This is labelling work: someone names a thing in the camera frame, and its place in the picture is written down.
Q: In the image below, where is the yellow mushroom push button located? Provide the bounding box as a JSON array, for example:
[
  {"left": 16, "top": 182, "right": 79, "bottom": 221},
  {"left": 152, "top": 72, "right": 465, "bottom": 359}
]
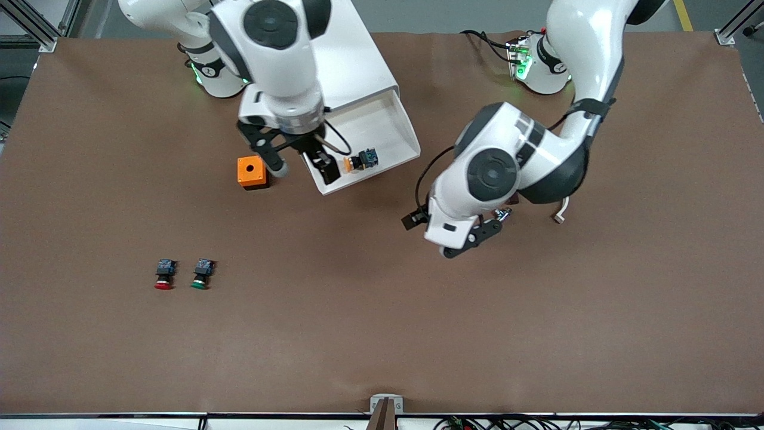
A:
[{"left": 343, "top": 147, "right": 380, "bottom": 174}]

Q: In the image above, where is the green mushroom push button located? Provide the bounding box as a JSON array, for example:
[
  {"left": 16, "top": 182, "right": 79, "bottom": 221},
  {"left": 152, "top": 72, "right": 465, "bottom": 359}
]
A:
[{"left": 191, "top": 259, "right": 217, "bottom": 291}]

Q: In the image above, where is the red mushroom push button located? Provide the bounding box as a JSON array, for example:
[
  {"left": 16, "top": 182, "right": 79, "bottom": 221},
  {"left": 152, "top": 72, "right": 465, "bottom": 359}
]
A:
[{"left": 154, "top": 259, "right": 178, "bottom": 291}]

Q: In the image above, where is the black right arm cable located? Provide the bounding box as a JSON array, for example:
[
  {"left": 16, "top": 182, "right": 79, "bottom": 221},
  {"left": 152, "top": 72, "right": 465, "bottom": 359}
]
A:
[{"left": 315, "top": 119, "right": 353, "bottom": 157}]

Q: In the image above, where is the orange button enclosure box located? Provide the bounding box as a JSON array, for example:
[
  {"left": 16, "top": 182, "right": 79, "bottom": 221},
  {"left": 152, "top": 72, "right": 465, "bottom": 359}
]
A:
[{"left": 237, "top": 155, "right": 270, "bottom": 191}]

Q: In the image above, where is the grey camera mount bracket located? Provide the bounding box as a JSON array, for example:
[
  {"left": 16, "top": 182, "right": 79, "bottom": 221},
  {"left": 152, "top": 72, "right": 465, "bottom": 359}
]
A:
[{"left": 369, "top": 394, "right": 404, "bottom": 416}]

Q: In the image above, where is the black left arm base cable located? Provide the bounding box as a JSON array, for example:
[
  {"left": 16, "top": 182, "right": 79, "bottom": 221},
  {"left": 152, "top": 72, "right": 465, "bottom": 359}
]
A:
[{"left": 460, "top": 29, "right": 515, "bottom": 63}]

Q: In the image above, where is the grey-brown camera post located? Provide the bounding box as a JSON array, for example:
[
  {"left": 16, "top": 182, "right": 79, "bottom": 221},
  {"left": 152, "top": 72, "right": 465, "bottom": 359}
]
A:
[{"left": 365, "top": 398, "right": 399, "bottom": 430}]

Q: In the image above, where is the tangled cable bundle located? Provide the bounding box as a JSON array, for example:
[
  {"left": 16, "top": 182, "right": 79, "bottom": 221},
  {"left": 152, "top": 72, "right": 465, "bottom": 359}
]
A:
[{"left": 433, "top": 416, "right": 764, "bottom": 430}]

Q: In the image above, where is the aluminium frame profile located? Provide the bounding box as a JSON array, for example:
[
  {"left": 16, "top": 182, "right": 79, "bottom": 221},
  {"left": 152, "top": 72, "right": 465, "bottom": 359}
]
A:
[
  {"left": 0, "top": 0, "right": 81, "bottom": 53},
  {"left": 714, "top": 0, "right": 764, "bottom": 47}
]

